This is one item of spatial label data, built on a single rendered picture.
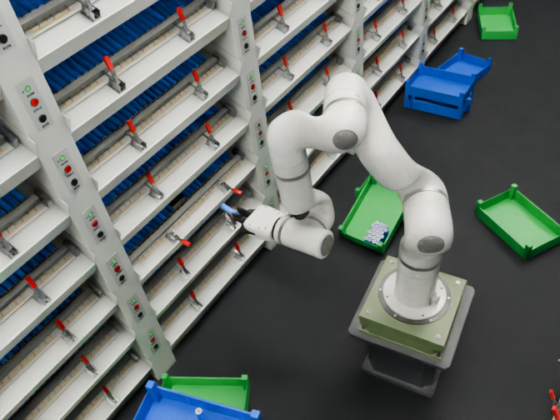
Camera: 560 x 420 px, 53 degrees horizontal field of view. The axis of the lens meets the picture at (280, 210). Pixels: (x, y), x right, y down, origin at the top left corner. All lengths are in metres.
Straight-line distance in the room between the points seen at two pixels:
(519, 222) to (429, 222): 1.17
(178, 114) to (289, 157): 0.47
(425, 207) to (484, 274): 0.94
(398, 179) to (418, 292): 0.44
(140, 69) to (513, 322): 1.54
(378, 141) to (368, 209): 1.14
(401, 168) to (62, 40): 0.81
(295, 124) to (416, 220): 0.40
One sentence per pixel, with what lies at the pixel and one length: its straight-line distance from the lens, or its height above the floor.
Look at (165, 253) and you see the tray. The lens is 1.84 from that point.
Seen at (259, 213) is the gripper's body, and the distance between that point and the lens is 1.68.
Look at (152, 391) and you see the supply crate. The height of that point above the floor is 0.54.
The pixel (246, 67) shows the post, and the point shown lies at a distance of 1.85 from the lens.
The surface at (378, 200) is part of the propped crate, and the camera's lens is 2.47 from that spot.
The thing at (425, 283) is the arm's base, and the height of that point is 0.49.
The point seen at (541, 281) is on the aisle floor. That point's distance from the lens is 2.39.
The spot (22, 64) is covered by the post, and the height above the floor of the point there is 1.26.
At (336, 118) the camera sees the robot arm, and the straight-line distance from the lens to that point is 1.20.
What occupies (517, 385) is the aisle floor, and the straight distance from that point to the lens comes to 2.12.
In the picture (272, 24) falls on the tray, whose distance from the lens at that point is 2.03.
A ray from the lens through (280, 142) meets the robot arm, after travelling 1.32.
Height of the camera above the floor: 1.83
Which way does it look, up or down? 46 degrees down
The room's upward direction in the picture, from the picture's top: 8 degrees counter-clockwise
